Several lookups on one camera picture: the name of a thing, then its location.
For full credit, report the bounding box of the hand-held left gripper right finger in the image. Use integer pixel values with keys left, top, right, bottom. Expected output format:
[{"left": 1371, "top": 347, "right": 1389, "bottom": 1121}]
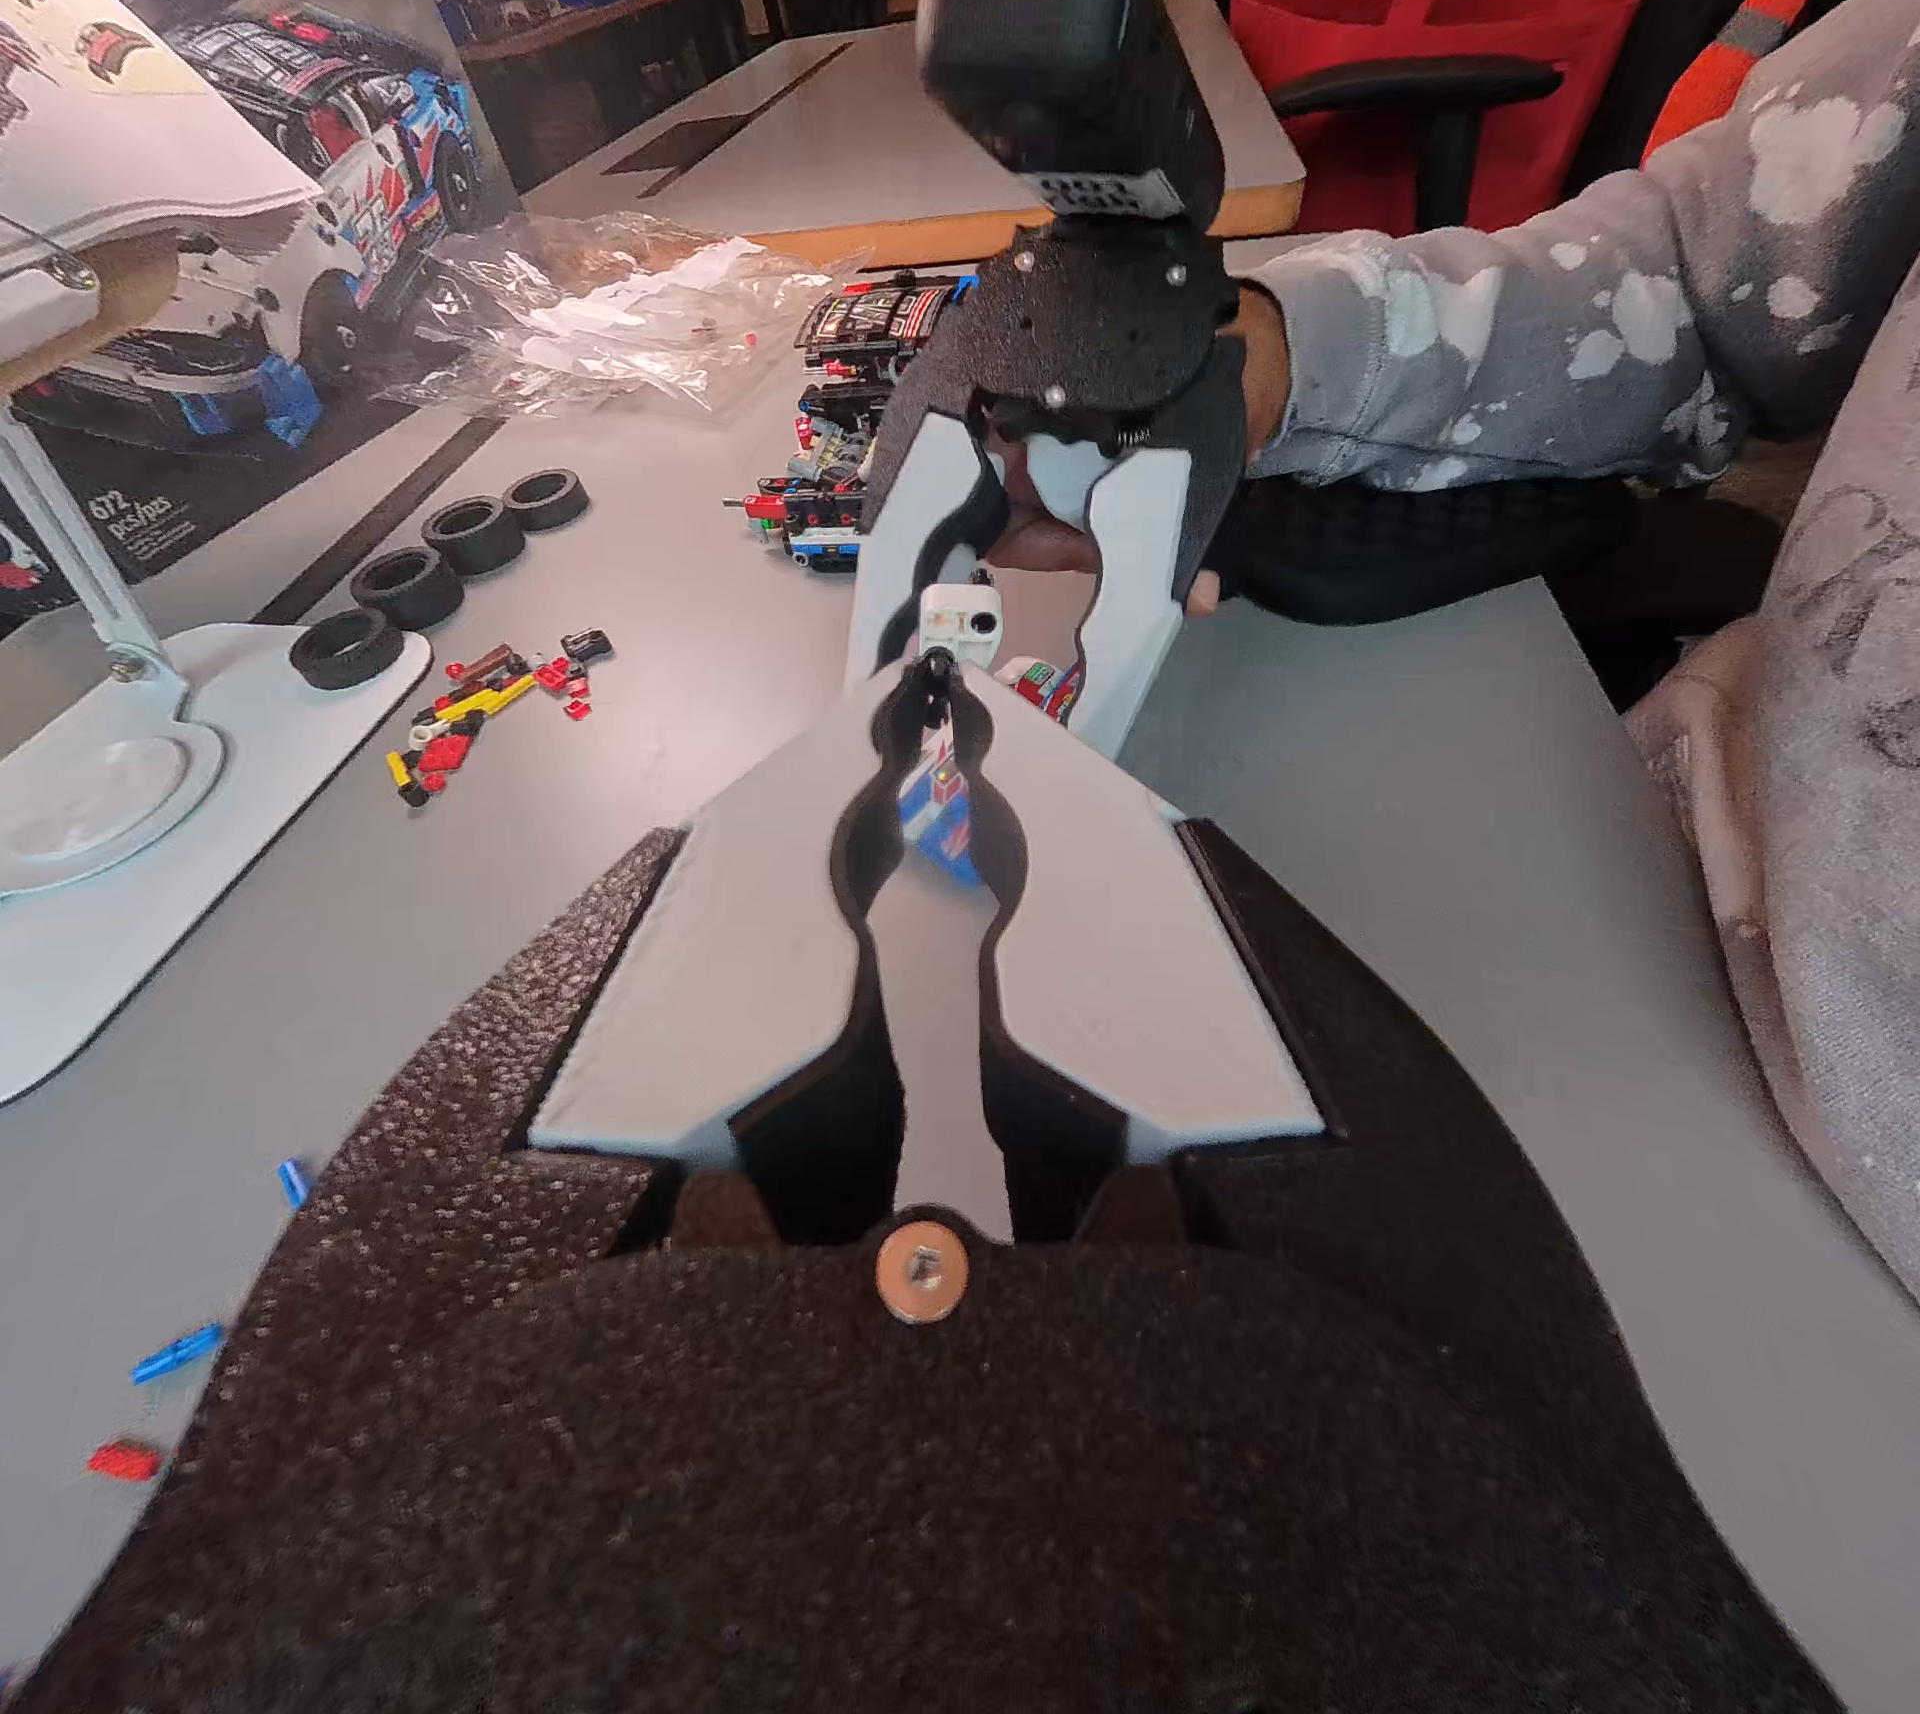
[{"left": 947, "top": 667, "right": 1337, "bottom": 1239}]

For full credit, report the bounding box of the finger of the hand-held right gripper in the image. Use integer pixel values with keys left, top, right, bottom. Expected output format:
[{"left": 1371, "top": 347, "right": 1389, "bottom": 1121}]
[
  {"left": 844, "top": 407, "right": 1006, "bottom": 699},
  {"left": 1029, "top": 436, "right": 1192, "bottom": 763}
]

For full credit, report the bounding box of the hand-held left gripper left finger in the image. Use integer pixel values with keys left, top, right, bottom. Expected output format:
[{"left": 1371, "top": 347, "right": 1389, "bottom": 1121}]
[{"left": 524, "top": 662, "right": 947, "bottom": 1235}]

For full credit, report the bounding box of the pale holed toy brick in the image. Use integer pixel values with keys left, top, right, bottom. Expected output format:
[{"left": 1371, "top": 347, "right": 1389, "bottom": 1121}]
[{"left": 920, "top": 582, "right": 1001, "bottom": 676}]

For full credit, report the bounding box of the blue white toy car panel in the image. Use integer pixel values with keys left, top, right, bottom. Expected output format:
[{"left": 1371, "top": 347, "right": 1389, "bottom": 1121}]
[{"left": 895, "top": 656, "right": 1092, "bottom": 892}]

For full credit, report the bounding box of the person's right forearm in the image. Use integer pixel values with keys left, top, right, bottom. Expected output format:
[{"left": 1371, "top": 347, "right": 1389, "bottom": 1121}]
[{"left": 1255, "top": 0, "right": 1920, "bottom": 502}]

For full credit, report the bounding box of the grey desk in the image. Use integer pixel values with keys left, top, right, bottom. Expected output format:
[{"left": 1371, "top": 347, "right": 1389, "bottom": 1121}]
[{"left": 0, "top": 221, "right": 1920, "bottom": 1714}]

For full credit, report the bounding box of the person's right hand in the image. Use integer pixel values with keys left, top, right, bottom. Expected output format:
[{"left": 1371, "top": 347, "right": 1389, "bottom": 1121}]
[{"left": 998, "top": 287, "right": 1295, "bottom": 622}]

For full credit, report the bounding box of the partly built toy car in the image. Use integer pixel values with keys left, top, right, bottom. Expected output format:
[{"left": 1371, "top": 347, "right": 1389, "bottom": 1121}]
[{"left": 746, "top": 266, "right": 1001, "bottom": 582}]

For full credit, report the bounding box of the white table with wooden edge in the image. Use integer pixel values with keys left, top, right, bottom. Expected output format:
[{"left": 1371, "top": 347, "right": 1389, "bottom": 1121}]
[{"left": 519, "top": 0, "right": 1304, "bottom": 248}]

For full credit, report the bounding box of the pile of small coloured bricks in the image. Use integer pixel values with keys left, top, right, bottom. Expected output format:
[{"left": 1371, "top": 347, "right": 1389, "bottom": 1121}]
[{"left": 381, "top": 627, "right": 617, "bottom": 809}]

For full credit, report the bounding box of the clear plastic bag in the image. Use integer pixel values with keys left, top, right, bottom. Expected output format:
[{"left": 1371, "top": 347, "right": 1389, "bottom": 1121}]
[{"left": 411, "top": 208, "right": 874, "bottom": 419}]

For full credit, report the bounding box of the red tote bag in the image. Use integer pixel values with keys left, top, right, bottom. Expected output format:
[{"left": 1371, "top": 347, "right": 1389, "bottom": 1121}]
[
  {"left": 1230, "top": 0, "right": 1447, "bottom": 186},
  {"left": 1387, "top": 0, "right": 1644, "bottom": 234}
]

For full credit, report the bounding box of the black office chair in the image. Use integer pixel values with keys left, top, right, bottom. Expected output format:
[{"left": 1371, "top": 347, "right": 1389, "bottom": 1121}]
[{"left": 1265, "top": 55, "right": 1573, "bottom": 234}]

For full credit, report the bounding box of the book stand with white base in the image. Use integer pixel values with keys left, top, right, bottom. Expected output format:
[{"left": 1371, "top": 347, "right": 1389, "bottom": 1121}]
[{"left": 0, "top": 234, "right": 437, "bottom": 1107}]

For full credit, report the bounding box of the orange grey striped cloth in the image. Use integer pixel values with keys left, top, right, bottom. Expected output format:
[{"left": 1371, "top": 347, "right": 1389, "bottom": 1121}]
[{"left": 1637, "top": 0, "right": 1853, "bottom": 171}]

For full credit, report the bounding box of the person's grey sweatshirt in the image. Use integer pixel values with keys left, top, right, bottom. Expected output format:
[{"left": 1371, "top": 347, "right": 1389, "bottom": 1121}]
[{"left": 1625, "top": 257, "right": 1920, "bottom": 1311}]

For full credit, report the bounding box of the instruction booklet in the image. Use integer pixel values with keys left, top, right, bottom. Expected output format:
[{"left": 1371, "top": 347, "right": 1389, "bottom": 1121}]
[{"left": 0, "top": 0, "right": 329, "bottom": 293}]

